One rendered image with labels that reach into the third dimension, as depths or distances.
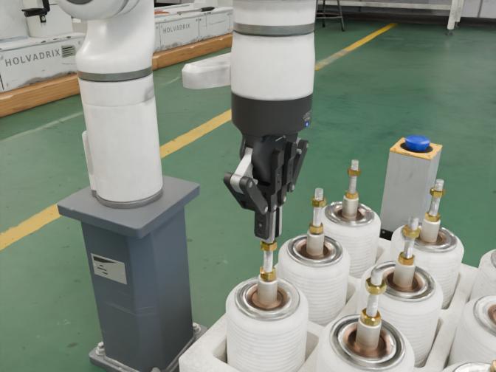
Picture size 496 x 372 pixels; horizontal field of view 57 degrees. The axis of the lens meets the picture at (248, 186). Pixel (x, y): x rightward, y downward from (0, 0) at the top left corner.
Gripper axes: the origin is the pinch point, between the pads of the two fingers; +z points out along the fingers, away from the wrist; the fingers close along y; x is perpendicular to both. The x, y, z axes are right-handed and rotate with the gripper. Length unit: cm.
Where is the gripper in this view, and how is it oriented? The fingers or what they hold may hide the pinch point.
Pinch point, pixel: (268, 221)
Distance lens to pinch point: 48.3
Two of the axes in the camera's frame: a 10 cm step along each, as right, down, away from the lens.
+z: 0.0, 9.0, 4.4
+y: 5.4, -3.7, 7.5
